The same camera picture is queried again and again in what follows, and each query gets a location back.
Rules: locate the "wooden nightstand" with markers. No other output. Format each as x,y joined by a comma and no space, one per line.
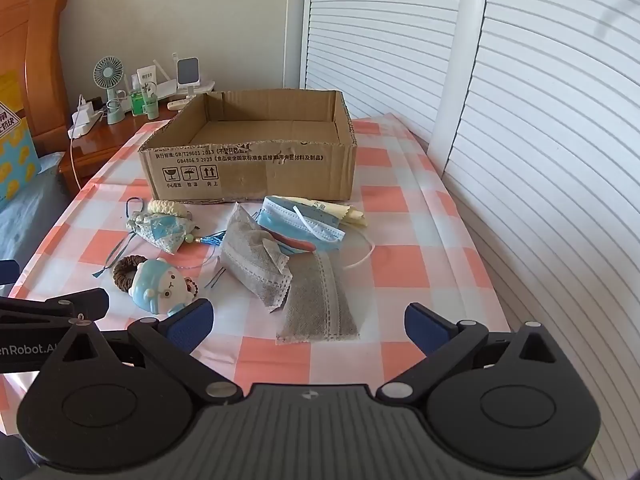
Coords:
115,135

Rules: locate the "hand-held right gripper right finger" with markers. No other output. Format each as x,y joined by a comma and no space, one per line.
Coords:
425,325

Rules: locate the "white louvered wardrobe door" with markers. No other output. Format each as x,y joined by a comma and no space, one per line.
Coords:
390,35
550,160

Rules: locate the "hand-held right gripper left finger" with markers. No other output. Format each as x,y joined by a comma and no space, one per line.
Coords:
190,322

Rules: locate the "small white framed mirror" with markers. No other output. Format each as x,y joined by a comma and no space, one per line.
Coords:
189,70

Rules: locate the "grey lace pouch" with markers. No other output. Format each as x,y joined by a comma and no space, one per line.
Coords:
315,305

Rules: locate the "orange white checked tablecloth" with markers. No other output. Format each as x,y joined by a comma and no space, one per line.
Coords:
410,220

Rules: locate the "brown hair scrunchie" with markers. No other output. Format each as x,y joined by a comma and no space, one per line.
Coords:
122,272

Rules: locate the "grey face mask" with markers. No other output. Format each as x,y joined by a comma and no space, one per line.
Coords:
245,255

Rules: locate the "brown cardboard box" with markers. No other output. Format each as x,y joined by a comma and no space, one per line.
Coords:
250,170

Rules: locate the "wooden headboard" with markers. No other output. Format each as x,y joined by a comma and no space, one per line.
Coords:
45,60

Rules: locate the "blue bear toy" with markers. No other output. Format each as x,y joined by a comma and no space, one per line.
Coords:
160,287

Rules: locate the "mint green desk fan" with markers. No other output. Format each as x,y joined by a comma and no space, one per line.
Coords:
107,72

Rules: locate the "blue bedding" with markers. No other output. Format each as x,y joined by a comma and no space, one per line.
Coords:
30,220

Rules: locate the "white power strip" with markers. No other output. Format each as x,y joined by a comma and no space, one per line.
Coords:
82,122

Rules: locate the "pale green jar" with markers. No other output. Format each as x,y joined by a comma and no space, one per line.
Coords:
151,107

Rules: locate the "blue sachet with tassel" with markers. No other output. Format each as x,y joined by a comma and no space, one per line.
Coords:
165,232

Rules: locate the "blue yellow printed bag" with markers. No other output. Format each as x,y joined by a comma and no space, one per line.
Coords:
15,160

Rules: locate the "green liquid bottle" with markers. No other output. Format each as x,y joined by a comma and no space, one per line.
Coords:
137,102

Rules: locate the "yellow lens cloth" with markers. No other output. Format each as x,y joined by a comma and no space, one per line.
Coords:
352,217

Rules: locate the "blue face mask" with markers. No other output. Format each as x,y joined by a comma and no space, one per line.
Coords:
280,217

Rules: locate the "white router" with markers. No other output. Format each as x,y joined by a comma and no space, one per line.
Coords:
200,87

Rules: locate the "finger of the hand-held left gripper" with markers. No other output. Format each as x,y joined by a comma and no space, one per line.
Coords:
75,302
7,272

